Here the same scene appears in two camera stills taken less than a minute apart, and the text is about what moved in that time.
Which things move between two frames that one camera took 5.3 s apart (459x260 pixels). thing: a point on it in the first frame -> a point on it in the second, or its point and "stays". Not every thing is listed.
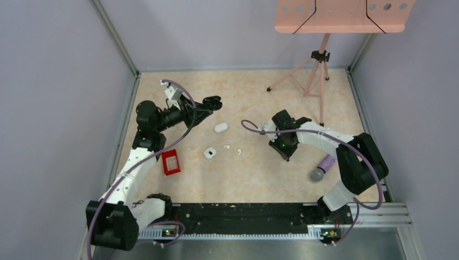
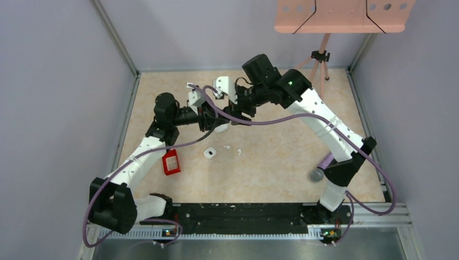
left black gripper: (191, 113) -> (208, 117)
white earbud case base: (209, 153) stays
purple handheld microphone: (317, 174) stays
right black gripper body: (282, 144) -> (247, 100)
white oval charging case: (221, 127) stays
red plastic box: (170, 162) stays
